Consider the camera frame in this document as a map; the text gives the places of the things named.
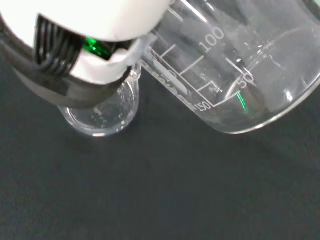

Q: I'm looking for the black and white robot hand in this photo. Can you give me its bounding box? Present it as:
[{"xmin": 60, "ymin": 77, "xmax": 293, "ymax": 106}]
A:
[{"xmin": 0, "ymin": 0, "xmax": 176, "ymax": 110}]

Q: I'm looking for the clear glass beaker with spout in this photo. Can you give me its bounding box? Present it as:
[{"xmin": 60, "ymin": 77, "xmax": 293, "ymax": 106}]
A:
[{"xmin": 56, "ymin": 62, "xmax": 143, "ymax": 138}]

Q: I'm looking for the black bench cloth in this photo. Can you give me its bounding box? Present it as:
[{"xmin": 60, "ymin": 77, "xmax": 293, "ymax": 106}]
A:
[{"xmin": 0, "ymin": 42, "xmax": 320, "ymax": 240}]

